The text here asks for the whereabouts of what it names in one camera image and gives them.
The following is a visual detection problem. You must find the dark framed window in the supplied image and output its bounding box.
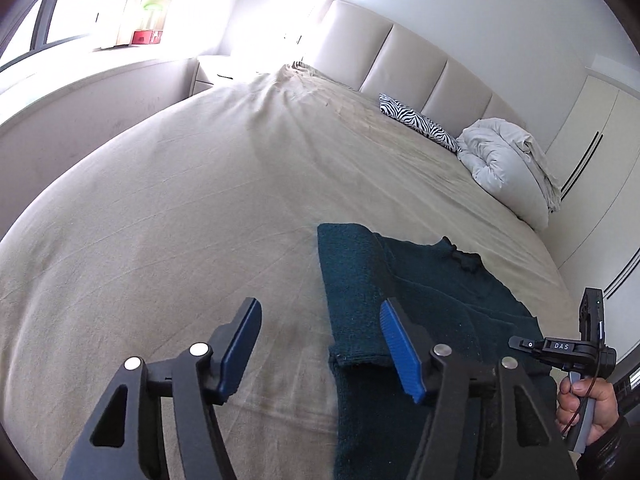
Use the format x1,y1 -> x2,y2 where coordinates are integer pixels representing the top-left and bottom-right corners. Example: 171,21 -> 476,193
0,0 -> 128,68

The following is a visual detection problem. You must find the person's right hand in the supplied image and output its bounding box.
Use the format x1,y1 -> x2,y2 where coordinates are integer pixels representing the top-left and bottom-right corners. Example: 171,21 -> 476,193
556,374 -> 622,445

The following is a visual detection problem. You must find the white wardrobe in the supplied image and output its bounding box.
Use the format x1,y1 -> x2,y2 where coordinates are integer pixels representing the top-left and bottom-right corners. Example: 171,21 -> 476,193
542,54 -> 640,303

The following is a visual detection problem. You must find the cream padded headboard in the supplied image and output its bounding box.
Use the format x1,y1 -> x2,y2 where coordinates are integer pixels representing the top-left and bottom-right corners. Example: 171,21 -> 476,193
310,0 -> 590,152

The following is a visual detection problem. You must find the zebra print pillow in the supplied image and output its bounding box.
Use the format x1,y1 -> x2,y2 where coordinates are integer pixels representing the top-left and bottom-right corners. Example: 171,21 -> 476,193
378,93 -> 462,154

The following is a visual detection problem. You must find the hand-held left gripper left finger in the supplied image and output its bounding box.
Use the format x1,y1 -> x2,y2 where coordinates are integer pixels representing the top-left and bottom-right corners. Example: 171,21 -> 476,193
62,297 -> 263,480

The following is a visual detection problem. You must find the dark teal knit sweater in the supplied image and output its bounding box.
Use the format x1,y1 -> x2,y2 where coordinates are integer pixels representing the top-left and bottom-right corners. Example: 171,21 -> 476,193
317,222 -> 560,480

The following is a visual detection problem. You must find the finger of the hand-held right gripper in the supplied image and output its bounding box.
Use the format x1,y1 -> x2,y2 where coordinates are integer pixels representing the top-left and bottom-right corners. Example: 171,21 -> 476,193
509,336 -> 547,358

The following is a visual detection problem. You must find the person's right forearm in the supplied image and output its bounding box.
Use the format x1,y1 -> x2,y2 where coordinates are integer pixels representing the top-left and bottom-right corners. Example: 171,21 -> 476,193
577,414 -> 637,480

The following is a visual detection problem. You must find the beige curtain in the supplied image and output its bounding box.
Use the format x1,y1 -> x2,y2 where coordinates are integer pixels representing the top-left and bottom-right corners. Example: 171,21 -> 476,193
112,0 -> 157,49

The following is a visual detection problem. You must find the white nightstand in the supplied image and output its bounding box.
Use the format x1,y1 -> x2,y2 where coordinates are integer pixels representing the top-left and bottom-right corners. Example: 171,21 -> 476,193
192,55 -> 263,97

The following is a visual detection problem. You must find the bed with beige sheet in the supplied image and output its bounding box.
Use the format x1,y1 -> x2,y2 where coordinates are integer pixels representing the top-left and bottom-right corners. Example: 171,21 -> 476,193
0,62 -> 577,480

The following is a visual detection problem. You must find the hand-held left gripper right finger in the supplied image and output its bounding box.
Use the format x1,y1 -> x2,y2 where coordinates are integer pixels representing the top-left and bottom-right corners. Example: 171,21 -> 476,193
379,299 -> 581,480

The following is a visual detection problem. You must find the white folded duvet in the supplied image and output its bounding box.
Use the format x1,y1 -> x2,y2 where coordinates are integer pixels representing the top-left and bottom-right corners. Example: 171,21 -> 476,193
456,118 -> 564,233

